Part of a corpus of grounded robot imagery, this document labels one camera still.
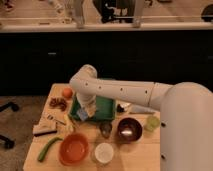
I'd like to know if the white cup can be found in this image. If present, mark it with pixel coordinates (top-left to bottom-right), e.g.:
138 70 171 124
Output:
94 143 114 164

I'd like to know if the green cucumber toy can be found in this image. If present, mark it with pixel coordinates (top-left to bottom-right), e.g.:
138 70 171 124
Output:
37 137 63 162

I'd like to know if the black white dish brush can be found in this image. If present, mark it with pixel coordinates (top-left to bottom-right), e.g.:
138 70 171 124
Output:
116 103 130 113

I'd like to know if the blue sponge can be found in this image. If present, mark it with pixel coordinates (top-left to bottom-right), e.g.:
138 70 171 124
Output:
77 108 88 121

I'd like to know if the small metal tool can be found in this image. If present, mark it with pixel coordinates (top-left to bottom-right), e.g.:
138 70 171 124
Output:
47 115 66 126

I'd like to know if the brown pine cone cluster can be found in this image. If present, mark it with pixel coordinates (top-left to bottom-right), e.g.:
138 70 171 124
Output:
49 98 67 111

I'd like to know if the orange fruit toy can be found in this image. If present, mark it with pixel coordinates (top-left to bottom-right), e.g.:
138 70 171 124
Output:
62 88 73 99

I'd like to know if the wooden table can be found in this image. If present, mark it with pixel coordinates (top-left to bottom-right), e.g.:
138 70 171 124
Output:
22 83 162 171

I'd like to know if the green plastic tray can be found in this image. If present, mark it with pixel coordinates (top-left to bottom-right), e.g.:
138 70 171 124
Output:
68 77 117 122

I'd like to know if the light green cup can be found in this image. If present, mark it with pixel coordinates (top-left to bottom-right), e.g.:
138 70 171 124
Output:
144 116 160 132

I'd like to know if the dark purple bowl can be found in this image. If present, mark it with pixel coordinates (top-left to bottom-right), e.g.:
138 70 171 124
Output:
115 117 143 143

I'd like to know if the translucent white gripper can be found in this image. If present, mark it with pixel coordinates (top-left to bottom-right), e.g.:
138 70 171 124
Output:
83 100 97 117

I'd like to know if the yellow green peeler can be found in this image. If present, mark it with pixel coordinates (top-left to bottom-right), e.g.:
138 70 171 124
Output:
64 115 76 133

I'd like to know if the small metal measuring cup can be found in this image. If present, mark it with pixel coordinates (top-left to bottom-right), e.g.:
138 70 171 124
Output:
99 122 112 138

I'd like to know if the black office chair base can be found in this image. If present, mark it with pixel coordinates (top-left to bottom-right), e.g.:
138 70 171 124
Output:
0 102 20 150

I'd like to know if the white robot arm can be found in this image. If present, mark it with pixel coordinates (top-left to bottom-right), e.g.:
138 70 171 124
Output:
69 64 213 171

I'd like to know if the grey folded cloth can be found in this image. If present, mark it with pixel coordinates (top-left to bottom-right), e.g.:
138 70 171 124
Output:
130 105 155 114

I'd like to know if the orange plastic bowl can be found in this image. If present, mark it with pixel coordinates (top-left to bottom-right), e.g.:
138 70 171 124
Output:
58 133 89 166

